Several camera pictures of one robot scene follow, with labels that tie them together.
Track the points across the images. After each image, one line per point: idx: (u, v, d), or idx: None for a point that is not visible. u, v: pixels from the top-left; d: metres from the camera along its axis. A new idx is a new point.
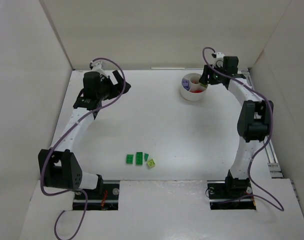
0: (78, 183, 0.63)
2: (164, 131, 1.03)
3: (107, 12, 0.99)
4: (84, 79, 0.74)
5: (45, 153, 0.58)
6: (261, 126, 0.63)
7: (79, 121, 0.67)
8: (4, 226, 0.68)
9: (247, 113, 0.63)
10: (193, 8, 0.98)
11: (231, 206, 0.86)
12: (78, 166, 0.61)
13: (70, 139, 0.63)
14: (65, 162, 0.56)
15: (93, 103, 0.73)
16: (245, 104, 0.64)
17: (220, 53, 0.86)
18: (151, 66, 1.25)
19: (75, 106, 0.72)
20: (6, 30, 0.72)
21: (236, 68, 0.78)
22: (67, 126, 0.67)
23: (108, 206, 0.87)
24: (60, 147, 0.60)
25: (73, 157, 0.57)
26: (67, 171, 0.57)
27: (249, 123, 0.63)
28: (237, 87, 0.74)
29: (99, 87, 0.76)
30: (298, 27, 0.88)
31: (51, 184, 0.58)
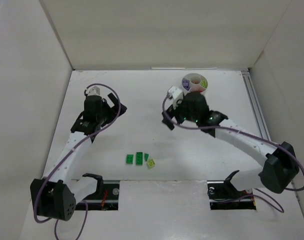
0: (72, 213, 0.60)
2: (164, 131, 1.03)
3: (107, 11, 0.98)
4: (85, 102, 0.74)
5: (38, 183, 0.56)
6: (292, 172, 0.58)
7: (75, 147, 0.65)
8: (4, 226, 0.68)
9: (276, 173, 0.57)
10: (194, 8, 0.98)
11: (231, 205, 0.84)
12: (73, 195, 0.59)
13: (64, 167, 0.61)
14: (57, 193, 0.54)
15: (91, 127, 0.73)
16: (270, 162, 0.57)
17: (174, 91, 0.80)
18: (151, 66, 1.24)
19: (72, 130, 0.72)
20: (6, 30, 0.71)
21: (207, 107, 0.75)
22: (63, 152, 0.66)
23: (108, 206, 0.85)
24: (54, 177, 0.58)
25: (67, 188, 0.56)
26: (59, 204, 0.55)
27: (281, 179, 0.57)
28: (234, 137, 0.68)
29: (100, 111, 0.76)
30: (299, 27, 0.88)
31: (42, 214, 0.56)
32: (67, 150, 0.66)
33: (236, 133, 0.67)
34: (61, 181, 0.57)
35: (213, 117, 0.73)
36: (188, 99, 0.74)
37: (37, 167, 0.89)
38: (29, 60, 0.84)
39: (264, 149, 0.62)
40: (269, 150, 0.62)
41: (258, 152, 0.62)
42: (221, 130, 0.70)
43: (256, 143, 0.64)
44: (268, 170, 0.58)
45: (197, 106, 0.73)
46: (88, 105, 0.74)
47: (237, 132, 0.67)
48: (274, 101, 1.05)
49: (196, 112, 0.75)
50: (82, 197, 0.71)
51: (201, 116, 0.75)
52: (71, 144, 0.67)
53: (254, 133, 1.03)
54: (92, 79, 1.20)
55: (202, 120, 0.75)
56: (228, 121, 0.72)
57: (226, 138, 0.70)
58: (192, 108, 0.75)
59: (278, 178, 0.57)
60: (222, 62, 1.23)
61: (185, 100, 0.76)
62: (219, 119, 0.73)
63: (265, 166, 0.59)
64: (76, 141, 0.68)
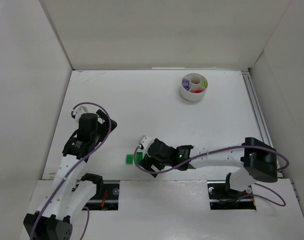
0: (69, 236, 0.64)
2: (164, 132, 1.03)
3: (107, 11, 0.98)
4: (80, 120, 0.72)
5: (32, 216, 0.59)
6: (271, 159, 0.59)
7: (66, 176, 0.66)
8: (4, 226, 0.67)
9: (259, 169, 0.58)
10: (194, 8, 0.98)
11: (232, 206, 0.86)
12: (67, 223, 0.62)
13: (56, 199, 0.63)
14: (50, 231, 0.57)
15: (84, 148, 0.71)
16: (249, 165, 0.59)
17: (144, 140, 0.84)
18: (151, 66, 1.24)
19: (64, 152, 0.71)
20: (5, 30, 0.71)
21: (170, 148, 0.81)
22: (55, 181, 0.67)
23: (108, 206, 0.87)
24: (47, 211, 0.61)
25: (59, 224, 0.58)
26: (53, 236, 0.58)
27: (267, 172, 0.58)
28: (208, 159, 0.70)
29: (94, 129, 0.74)
30: (299, 27, 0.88)
31: None
32: (59, 179, 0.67)
33: (207, 155, 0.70)
34: (54, 216, 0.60)
35: (182, 154, 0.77)
36: (151, 152, 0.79)
37: (37, 167, 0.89)
38: (29, 61, 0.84)
39: (237, 155, 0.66)
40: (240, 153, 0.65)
41: (234, 161, 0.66)
42: (195, 161, 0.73)
43: (227, 153, 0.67)
44: (253, 171, 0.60)
45: (162, 153, 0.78)
46: (83, 123, 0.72)
47: (206, 155, 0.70)
48: (274, 102, 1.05)
49: (165, 158, 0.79)
50: (80, 208, 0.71)
51: (172, 157, 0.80)
52: (63, 171, 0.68)
53: (254, 133, 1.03)
54: (92, 79, 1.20)
55: (174, 161, 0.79)
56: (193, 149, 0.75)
57: (202, 164, 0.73)
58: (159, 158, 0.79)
59: (263, 173, 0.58)
60: (222, 62, 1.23)
61: (150, 149, 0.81)
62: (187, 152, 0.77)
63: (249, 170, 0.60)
64: (68, 166, 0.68)
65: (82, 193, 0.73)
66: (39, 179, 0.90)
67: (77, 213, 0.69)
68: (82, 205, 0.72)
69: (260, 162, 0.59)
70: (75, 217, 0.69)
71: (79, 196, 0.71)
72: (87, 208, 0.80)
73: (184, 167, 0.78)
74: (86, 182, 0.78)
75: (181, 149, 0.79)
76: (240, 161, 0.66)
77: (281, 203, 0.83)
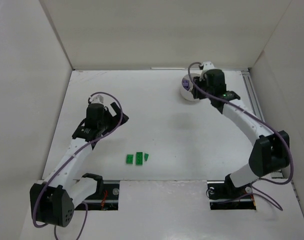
0: (70, 218, 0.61)
2: (164, 131, 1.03)
3: (107, 11, 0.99)
4: (87, 109, 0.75)
5: (38, 187, 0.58)
6: (279, 161, 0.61)
7: (75, 153, 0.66)
8: (4, 226, 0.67)
9: (265, 153, 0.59)
10: (194, 8, 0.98)
11: (232, 206, 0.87)
12: (71, 201, 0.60)
13: (64, 173, 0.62)
14: (55, 199, 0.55)
15: (92, 134, 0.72)
16: (258, 141, 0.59)
17: (208, 64, 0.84)
18: (151, 66, 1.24)
19: (74, 136, 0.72)
20: (5, 30, 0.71)
21: (224, 84, 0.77)
22: (63, 159, 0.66)
23: (108, 206, 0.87)
24: (54, 183, 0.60)
25: (65, 194, 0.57)
26: (56, 209, 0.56)
27: (267, 161, 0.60)
28: (238, 115, 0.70)
29: (101, 119, 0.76)
30: (299, 27, 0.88)
31: (41, 218, 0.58)
32: (68, 156, 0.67)
33: (241, 112, 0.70)
34: (61, 186, 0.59)
35: (227, 95, 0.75)
36: (208, 72, 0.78)
37: (37, 167, 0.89)
38: (30, 61, 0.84)
39: (262, 131, 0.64)
40: (264, 133, 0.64)
41: (254, 132, 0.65)
42: (229, 107, 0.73)
43: (256, 124, 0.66)
44: (257, 150, 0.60)
45: (214, 80, 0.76)
46: (90, 112, 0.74)
47: (242, 111, 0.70)
48: (274, 101, 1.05)
49: (213, 86, 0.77)
50: (79, 201, 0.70)
51: (217, 92, 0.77)
52: (72, 150, 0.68)
53: None
54: (92, 79, 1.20)
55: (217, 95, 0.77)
56: (239, 100, 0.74)
57: (232, 115, 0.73)
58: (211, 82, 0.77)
59: (263, 158, 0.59)
60: (222, 62, 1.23)
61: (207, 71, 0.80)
62: (233, 98, 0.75)
63: (255, 145, 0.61)
64: (77, 147, 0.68)
65: (83, 185, 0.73)
66: (39, 179, 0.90)
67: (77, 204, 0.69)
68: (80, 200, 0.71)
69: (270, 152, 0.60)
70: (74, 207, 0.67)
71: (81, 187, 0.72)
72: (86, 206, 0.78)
73: (216, 105, 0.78)
74: (88, 179, 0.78)
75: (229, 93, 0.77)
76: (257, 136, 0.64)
77: (279, 207, 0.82)
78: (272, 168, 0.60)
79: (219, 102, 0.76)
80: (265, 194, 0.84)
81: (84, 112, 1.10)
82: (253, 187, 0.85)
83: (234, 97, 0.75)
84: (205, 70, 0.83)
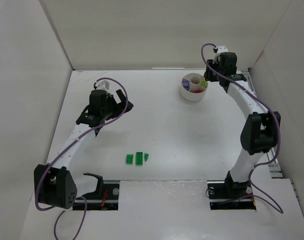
0: (72, 202, 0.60)
2: (164, 131, 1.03)
3: (107, 11, 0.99)
4: (90, 95, 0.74)
5: (42, 168, 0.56)
6: (268, 139, 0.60)
7: (79, 138, 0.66)
8: (4, 226, 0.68)
9: (254, 128, 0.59)
10: (194, 8, 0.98)
11: (232, 206, 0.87)
12: (74, 183, 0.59)
13: (68, 155, 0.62)
14: (59, 179, 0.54)
15: (96, 120, 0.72)
16: (250, 117, 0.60)
17: (222, 49, 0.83)
18: (151, 66, 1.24)
19: (77, 122, 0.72)
20: (5, 31, 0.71)
21: (235, 66, 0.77)
22: (67, 142, 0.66)
23: (108, 206, 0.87)
24: (57, 164, 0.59)
25: (69, 174, 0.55)
26: (60, 190, 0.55)
27: (255, 136, 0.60)
28: (239, 93, 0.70)
29: (104, 106, 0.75)
30: (299, 27, 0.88)
31: (43, 200, 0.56)
32: (72, 139, 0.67)
33: (243, 90, 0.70)
34: (65, 167, 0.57)
35: (234, 76, 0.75)
36: (223, 53, 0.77)
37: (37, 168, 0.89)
38: (30, 61, 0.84)
39: (257, 109, 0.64)
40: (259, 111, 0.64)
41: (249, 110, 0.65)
42: (233, 86, 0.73)
43: (253, 102, 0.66)
44: (248, 125, 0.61)
45: (226, 61, 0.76)
46: (93, 98, 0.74)
47: (244, 90, 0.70)
48: (274, 101, 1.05)
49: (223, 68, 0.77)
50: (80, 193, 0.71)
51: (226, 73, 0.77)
52: (75, 135, 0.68)
53: None
54: (92, 79, 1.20)
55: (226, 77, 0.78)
56: (245, 82, 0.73)
57: (234, 94, 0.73)
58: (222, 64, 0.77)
59: (251, 132, 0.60)
60: None
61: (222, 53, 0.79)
62: (240, 79, 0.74)
63: (247, 121, 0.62)
64: (81, 132, 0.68)
65: (85, 179, 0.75)
66: None
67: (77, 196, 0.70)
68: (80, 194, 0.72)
69: (259, 128, 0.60)
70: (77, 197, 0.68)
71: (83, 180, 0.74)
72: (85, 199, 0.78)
73: (224, 85, 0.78)
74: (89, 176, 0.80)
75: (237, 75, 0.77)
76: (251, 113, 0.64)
77: (279, 209, 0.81)
78: (260, 145, 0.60)
79: (226, 81, 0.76)
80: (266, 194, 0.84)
81: None
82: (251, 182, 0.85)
83: (241, 78, 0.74)
84: (219, 53, 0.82)
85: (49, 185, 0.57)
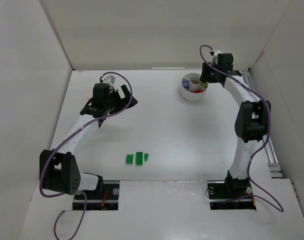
0: (75, 189, 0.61)
2: (164, 131, 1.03)
3: (107, 11, 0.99)
4: (94, 88, 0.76)
5: (47, 153, 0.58)
6: (259, 127, 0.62)
7: (84, 126, 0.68)
8: (4, 226, 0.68)
9: (246, 115, 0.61)
10: (194, 8, 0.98)
11: (232, 206, 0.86)
12: (78, 170, 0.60)
13: (73, 142, 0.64)
14: (65, 164, 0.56)
15: (100, 111, 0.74)
16: (242, 105, 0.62)
17: (218, 51, 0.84)
18: (151, 66, 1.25)
19: (81, 113, 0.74)
20: (5, 32, 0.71)
21: (232, 64, 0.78)
22: (72, 130, 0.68)
23: (108, 206, 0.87)
24: (63, 149, 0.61)
25: (74, 159, 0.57)
26: (65, 174, 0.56)
27: (246, 124, 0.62)
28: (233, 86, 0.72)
29: (108, 99, 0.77)
30: (299, 27, 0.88)
31: (48, 186, 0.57)
32: (76, 128, 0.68)
33: (236, 83, 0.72)
34: (69, 152, 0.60)
35: (231, 72, 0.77)
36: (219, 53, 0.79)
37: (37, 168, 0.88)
38: (30, 60, 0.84)
39: (249, 99, 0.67)
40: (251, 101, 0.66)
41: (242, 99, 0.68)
42: (228, 80, 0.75)
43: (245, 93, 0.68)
44: (241, 113, 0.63)
45: (222, 59, 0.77)
46: (96, 91, 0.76)
47: (238, 82, 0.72)
48: (274, 102, 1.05)
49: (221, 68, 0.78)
50: (80, 186, 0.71)
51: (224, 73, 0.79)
52: (80, 124, 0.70)
53: None
54: (92, 79, 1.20)
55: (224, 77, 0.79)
56: (241, 76, 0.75)
57: (229, 86, 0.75)
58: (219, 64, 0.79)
59: (243, 119, 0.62)
60: None
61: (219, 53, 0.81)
62: (236, 74, 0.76)
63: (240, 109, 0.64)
64: (85, 122, 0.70)
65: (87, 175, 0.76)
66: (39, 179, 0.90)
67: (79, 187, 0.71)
68: (80, 188, 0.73)
69: (251, 116, 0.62)
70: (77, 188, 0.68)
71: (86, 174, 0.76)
72: (85, 196, 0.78)
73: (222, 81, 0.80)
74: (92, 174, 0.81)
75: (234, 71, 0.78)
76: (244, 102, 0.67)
77: (280, 208, 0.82)
78: (251, 132, 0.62)
79: (223, 77, 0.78)
80: (267, 193, 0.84)
81: None
82: (251, 181, 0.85)
83: (237, 73, 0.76)
84: (215, 54, 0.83)
85: (54, 170, 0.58)
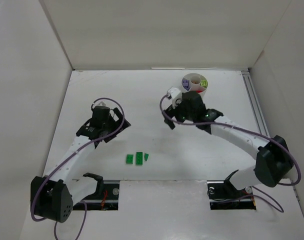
0: (68, 214, 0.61)
2: (164, 131, 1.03)
3: (107, 11, 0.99)
4: (94, 109, 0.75)
5: (38, 181, 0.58)
6: (284, 165, 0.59)
7: (78, 150, 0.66)
8: (4, 226, 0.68)
9: (268, 163, 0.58)
10: (193, 8, 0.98)
11: (231, 205, 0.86)
12: (70, 197, 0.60)
13: (66, 168, 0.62)
14: (55, 193, 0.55)
15: (96, 132, 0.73)
16: (259, 155, 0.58)
17: (174, 92, 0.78)
18: (151, 66, 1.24)
19: (78, 133, 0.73)
20: (5, 31, 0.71)
21: (203, 104, 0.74)
22: (67, 154, 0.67)
23: (108, 206, 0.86)
24: (55, 177, 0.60)
25: (66, 188, 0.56)
26: (55, 203, 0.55)
27: (272, 171, 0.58)
28: (228, 132, 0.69)
29: (107, 120, 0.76)
30: (299, 27, 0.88)
31: (38, 212, 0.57)
32: (71, 152, 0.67)
33: (230, 128, 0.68)
34: (61, 181, 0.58)
35: (209, 115, 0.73)
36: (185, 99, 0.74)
37: (37, 168, 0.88)
38: (30, 61, 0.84)
39: (257, 142, 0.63)
40: (261, 143, 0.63)
41: (251, 145, 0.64)
42: (217, 126, 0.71)
43: (249, 136, 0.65)
44: (260, 162, 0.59)
45: (193, 104, 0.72)
46: (96, 112, 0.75)
47: (231, 127, 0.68)
48: (274, 102, 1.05)
49: (193, 110, 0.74)
50: (79, 198, 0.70)
51: (198, 113, 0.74)
52: (75, 147, 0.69)
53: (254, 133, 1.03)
54: (92, 79, 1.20)
55: (199, 117, 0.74)
56: (223, 117, 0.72)
57: (222, 133, 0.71)
58: (188, 106, 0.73)
59: (267, 166, 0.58)
60: (222, 62, 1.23)
61: (184, 96, 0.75)
62: (216, 116, 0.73)
63: (256, 158, 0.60)
64: (80, 144, 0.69)
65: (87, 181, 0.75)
66: None
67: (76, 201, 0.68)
68: (80, 197, 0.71)
69: (272, 161, 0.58)
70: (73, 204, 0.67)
71: (81, 184, 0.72)
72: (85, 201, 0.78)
73: (203, 127, 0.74)
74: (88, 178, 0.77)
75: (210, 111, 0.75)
76: (256, 149, 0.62)
77: (279, 208, 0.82)
78: (281, 175, 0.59)
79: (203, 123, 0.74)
80: (267, 194, 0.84)
81: (84, 112, 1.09)
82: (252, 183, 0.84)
83: (218, 115, 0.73)
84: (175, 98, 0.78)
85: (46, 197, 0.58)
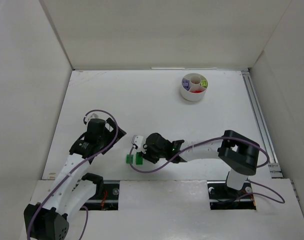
0: (64, 234, 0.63)
2: (164, 132, 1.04)
3: (107, 11, 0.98)
4: (89, 123, 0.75)
5: (32, 208, 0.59)
6: (249, 151, 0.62)
7: (70, 173, 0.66)
8: (4, 226, 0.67)
9: (234, 158, 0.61)
10: (194, 8, 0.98)
11: (232, 205, 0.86)
12: (65, 220, 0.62)
13: (58, 193, 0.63)
14: (48, 221, 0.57)
15: (90, 149, 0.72)
16: (223, 156, 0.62)
17: (136, 139, 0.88)
18: (151, 66, 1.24)
19: (71, 151, 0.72)
20: (5, 32, 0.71)
21: (166, 141, 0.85)
22: (59, 177, 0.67)
23: (108, 206, 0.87)
24: (48, 204, 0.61)
25: (59, 216, 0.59)
26: (50, 229, 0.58)
27: (243, 162, 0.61)
28: (193, 152, 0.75)
29: (101, 134, 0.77)
30: (299, 27, 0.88)
31: (35, 235, 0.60)
32: (63, 174, 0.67)
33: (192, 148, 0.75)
34: (54, 209, 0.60)
35: (175, 147, 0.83)
36: (149, 143, 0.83)
37: (37, 168, 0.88)
38: (30, 61, 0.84)
39: (215, 146, 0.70)
40: (219, 145, 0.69)
41: (213, 152, 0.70)
42: (184, 153, 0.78)
43: (207, 145, 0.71)
44: (228, 161, 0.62)
45: (158, 144, 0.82)
46: (91, 126, 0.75)
47: (192, 147, 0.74)
48: (274, 102, 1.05)
49: (160, 150, 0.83)
50: (80, 207, 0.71)
51: (166, 150, 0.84)
52: (68, 168, 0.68)
53: (254, 133, 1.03)
54: (92, 79, 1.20)
55: (168, 154, 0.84)
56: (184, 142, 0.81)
57: (191, 156, 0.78)
58: (155, 150, 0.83)
59: (239, 162, 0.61)
60: (222, 62, 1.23)
61: (146, 141, 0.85)
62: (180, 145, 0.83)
63: (224, 160, 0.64)
64: (73, 164, 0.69)
65: (85, 189, 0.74)
66: (39, 179, 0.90)
67: (73, 213, 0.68)
68: (81, 205, 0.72)
69: (236, 154, 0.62)
70: (73, 217, 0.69)
71: (78, 196, 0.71)
72: (86, 207, 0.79)
73: (177, 160, 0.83)
74: (86, 182, 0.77)
75: (176, 143, 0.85)
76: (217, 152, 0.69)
77: (281, 200, 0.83)
78: (254, 161, 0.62)
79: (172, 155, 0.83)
80: (268, 189, 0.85)
81: (83, 112, 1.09)
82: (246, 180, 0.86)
83: (180, 143, 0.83)
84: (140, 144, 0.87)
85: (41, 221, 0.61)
